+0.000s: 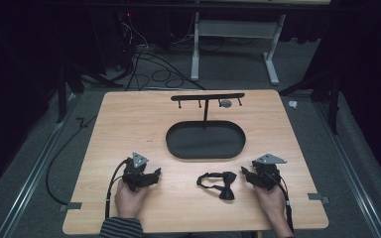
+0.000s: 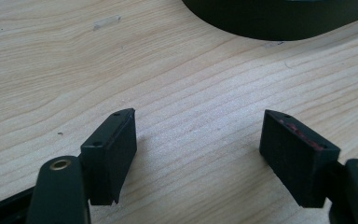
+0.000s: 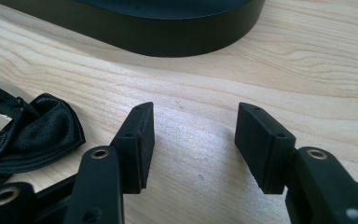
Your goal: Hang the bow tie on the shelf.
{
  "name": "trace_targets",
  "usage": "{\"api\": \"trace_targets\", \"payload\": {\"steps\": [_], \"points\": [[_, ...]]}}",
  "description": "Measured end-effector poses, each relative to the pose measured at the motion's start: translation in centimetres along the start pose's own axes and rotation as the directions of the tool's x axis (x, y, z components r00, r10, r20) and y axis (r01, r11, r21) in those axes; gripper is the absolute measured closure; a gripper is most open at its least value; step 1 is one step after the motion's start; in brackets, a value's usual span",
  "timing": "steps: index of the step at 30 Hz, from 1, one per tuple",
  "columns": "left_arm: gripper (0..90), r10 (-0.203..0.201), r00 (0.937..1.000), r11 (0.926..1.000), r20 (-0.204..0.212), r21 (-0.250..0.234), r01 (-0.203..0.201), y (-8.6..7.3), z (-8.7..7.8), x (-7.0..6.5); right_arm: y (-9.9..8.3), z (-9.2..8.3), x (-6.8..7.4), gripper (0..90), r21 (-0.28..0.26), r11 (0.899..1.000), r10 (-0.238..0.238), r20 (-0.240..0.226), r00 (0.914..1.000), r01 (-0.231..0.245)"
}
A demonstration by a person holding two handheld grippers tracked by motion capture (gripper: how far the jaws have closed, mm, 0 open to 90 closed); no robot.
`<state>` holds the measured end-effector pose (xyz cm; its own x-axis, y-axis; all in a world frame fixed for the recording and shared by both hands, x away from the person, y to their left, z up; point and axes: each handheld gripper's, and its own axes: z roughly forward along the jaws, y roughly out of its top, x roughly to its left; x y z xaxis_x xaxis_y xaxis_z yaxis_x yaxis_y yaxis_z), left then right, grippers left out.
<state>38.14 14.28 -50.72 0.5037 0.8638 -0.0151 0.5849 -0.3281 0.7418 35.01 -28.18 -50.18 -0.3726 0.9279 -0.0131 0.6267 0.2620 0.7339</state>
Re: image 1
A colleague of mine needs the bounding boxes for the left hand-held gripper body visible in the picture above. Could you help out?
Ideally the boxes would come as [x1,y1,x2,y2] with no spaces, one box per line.
[122,151,150,192]

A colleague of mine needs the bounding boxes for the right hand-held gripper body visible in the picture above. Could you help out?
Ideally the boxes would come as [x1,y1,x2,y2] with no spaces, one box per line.
[251,153,288,191]

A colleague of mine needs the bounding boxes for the black bow tie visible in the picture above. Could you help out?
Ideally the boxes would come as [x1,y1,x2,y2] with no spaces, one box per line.
[195,171,238,201]

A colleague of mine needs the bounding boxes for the black hook rack with tray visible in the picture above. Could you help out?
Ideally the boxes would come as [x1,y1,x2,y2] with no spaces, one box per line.
[165,92,247,160]

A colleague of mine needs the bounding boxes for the person's right hand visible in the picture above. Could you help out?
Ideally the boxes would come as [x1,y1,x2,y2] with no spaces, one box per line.
[253,184,288,220]

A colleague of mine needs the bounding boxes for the person's left hand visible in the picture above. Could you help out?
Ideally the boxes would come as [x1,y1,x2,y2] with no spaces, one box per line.
[114,178,149,220]

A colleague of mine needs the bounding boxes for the grey tape strip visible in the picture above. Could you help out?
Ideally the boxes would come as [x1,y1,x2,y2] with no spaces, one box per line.
[307,192,330,205]
[59,201,83,212]

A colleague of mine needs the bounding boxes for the black metal stand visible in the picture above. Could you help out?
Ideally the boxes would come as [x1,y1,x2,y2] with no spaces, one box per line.
[278,70,342,136]
[56,61,124,124]

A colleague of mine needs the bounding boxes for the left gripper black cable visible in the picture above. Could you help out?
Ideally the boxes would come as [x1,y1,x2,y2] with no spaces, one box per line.
[104,158,132,220]

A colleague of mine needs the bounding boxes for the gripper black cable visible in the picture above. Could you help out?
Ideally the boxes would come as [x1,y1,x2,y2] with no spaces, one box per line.
[104,158,132,220]
[271,172,295,233]

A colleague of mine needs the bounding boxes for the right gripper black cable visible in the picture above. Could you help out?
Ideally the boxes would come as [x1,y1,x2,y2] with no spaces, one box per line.
[271,172,295,233]

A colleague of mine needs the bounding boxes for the long black floor cable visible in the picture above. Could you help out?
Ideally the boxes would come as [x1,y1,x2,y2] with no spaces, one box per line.
[45,113,98,206]

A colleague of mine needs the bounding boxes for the metal floor rail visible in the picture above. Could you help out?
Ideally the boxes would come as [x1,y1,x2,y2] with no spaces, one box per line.
[312,100,381,238]
[0,93,80,238]

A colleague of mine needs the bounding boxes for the black cables on floor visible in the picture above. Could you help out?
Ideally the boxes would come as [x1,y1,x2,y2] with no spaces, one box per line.
[113,13,206,91]

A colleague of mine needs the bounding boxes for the white metal desk frame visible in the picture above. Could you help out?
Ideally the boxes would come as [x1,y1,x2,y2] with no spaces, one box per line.
[190,12,288,86]

